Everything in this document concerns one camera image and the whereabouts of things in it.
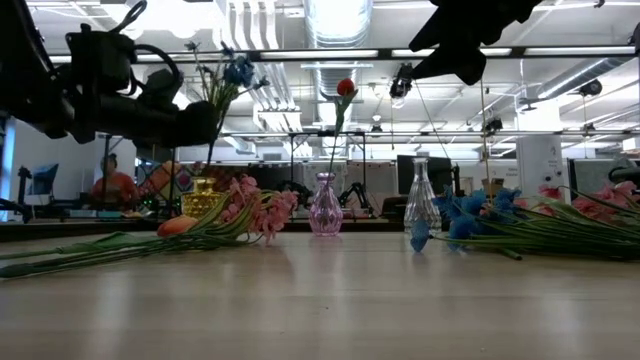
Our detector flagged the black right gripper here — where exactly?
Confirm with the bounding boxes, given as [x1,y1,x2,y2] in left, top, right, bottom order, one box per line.
[408,0,544,86]

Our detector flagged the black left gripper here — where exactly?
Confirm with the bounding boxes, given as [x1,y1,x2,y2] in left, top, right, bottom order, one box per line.
[54,22,222,149]

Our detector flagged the orange artificial tulip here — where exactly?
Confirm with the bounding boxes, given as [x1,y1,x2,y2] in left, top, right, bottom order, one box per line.
[319,77,360,181]
[0,214,201,280]

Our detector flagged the yellow glass vase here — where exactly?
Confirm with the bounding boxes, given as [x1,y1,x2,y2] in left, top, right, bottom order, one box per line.
[180,177,226,221]

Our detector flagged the clear glass vase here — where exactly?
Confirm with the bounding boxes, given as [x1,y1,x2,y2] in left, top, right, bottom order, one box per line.
[403,157,444,234]

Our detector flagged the pink glass vase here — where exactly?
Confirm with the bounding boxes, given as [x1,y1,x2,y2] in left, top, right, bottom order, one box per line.
[308,172,345,237]

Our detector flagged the black overhead rig beam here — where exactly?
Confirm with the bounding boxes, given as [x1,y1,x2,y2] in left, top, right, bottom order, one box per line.
[47,45,640,65]

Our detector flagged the person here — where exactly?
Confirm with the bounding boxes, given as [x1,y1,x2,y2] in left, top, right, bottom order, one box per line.
[89,153,141,211]

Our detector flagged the black monitor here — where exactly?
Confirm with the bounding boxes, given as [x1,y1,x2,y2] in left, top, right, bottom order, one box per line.
[397,154,454,196]

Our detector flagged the black round ceiling lamp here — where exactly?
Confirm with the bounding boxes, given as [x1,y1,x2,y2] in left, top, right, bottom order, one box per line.
[579,78,604,98]

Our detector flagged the blue lit monitor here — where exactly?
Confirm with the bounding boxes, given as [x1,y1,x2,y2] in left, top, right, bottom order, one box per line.
[27,163,60,197]

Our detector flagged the white pillar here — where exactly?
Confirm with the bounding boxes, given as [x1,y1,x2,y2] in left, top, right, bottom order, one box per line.
[514,99,566,206]

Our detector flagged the black office chair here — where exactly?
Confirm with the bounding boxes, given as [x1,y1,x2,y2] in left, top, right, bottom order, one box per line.
[607,164,640,187]

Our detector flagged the black hanging camera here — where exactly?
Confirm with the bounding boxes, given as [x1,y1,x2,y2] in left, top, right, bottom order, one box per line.
[389,62,416,99]

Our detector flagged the silver ceiling air duct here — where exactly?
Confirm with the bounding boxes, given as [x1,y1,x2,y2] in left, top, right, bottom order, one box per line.
[304,0,374,156]

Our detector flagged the black aluminium table frame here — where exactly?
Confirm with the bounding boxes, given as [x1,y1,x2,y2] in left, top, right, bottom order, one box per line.
[0,218,640,244]

